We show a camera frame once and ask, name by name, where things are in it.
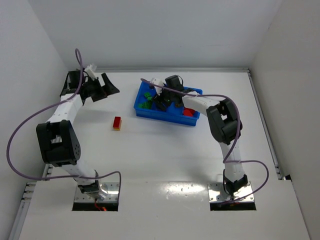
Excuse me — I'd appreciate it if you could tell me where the small green lego brick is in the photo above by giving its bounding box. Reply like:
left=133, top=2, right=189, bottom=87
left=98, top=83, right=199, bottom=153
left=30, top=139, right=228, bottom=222
left=144, top=92, right=151, bottom=99

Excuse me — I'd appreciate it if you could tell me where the green curved lego brick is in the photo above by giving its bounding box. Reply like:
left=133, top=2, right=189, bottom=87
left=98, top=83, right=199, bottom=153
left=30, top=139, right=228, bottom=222
left=138, top=101, right=153, bottom=110

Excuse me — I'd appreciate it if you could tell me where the red flower lego brick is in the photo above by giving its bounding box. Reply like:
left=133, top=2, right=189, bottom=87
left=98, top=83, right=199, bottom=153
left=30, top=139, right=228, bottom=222
left=182, top=108, right=196, bottom=118

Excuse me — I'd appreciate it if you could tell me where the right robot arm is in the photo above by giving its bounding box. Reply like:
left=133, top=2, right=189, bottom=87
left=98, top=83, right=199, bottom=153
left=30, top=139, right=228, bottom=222
left=150, top=75, right=248, bottom=197

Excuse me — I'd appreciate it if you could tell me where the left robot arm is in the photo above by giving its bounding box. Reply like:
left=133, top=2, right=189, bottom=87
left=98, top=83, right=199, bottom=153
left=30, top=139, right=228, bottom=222
left=36, top=69, right=119, bottom=198

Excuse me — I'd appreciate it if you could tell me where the blue divided plastic bin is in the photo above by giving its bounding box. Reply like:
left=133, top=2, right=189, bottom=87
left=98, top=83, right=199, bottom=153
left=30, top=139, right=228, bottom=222
left=133, top=80, right=204, bottom=127

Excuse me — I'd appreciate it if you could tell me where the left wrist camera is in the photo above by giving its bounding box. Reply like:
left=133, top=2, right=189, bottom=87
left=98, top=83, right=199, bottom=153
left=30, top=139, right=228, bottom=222
left=84, top=63, right=97, bottom=80

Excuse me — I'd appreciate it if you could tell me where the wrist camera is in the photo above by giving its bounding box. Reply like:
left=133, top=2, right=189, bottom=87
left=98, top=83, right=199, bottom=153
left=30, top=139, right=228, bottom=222
left=149, top=77, right=165, bottom=96
left=84, top=63, right=97, bottom=80

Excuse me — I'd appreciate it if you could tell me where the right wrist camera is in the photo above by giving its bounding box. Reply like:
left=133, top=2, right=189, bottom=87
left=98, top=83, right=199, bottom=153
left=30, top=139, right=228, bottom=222
left=149, top=77, right=165, bottom=96

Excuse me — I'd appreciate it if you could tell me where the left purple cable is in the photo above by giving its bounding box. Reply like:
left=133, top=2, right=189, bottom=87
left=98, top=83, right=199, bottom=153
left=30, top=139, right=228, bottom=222
left=6, top=48, right=122, bottom=181

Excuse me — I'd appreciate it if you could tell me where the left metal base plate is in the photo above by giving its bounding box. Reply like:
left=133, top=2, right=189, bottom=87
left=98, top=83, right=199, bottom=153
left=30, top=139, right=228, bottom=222
left=74, top=182, right=120, bottom=204

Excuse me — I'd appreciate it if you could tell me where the metal base plate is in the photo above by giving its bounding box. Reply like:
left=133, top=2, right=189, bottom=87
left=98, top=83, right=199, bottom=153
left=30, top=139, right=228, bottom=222
left=207, top=182, right=255, bottom=203
left=74, top=182, right=120, bottom=204

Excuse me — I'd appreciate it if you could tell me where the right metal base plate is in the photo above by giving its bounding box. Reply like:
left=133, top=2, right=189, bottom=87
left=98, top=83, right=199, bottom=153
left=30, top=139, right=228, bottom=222
left=207, top=182, right=255, bottom=203

